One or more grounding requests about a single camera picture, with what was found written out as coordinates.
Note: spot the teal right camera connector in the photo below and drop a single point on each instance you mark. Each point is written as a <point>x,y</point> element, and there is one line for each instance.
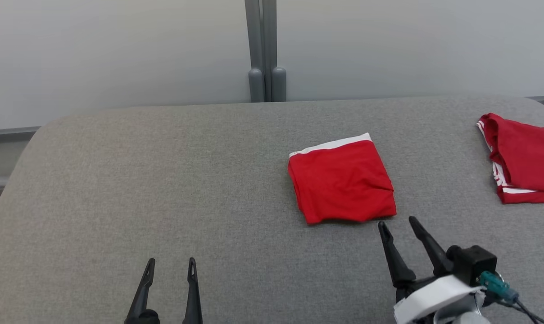
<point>497,285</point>

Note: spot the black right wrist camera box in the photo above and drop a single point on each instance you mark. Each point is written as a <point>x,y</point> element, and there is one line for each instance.
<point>472,263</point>

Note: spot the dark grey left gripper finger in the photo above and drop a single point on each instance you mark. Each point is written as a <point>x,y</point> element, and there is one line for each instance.
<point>193,301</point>
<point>141,301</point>

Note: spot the red shorts with white stripe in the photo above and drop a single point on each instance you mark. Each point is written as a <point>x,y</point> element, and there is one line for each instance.
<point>344,180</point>

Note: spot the grey wall rail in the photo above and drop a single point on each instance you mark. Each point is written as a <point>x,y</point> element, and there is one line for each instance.
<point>11,134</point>

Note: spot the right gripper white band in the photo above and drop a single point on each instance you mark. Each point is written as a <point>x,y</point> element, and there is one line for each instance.
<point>434,297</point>

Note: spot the red t-shirt with white sleeves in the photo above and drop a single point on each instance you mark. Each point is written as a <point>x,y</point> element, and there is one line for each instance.
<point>528,157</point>

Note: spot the grey partition post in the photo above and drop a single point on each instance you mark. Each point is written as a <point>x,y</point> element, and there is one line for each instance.
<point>274,54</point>
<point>256,54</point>

